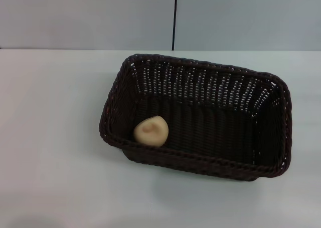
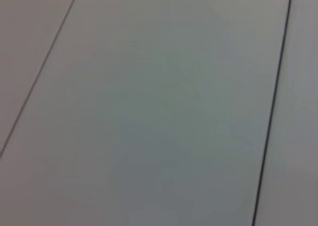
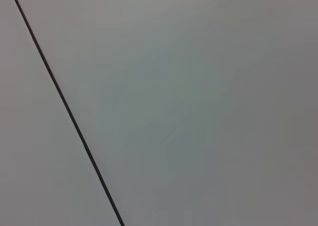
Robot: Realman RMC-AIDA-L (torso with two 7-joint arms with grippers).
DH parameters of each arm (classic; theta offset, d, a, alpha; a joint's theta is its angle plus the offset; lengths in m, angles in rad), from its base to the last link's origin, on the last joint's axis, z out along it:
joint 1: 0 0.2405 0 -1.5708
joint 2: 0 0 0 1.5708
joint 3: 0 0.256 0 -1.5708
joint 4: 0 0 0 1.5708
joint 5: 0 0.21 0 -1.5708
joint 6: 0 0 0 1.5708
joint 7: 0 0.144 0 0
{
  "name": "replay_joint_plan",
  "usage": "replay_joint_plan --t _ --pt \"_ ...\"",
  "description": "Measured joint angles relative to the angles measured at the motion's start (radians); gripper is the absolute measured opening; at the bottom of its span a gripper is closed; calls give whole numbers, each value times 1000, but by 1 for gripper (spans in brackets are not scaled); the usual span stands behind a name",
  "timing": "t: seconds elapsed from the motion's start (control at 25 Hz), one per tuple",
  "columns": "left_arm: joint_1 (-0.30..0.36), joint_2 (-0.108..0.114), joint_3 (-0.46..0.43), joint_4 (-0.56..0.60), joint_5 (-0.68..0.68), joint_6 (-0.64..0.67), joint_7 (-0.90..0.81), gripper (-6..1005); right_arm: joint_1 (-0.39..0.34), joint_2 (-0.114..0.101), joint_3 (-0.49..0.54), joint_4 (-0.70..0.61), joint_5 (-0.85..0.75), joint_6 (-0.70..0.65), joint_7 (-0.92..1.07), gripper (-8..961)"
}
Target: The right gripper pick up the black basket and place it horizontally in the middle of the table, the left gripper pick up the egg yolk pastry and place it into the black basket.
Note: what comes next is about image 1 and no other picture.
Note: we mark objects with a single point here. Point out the dark brown woven basket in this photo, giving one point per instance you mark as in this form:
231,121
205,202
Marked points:
213,127

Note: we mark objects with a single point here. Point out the round beige bread bun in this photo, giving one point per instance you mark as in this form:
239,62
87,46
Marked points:
150,132

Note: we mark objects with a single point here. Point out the black vertical wall seam strip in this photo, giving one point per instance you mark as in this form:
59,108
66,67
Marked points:
174,17

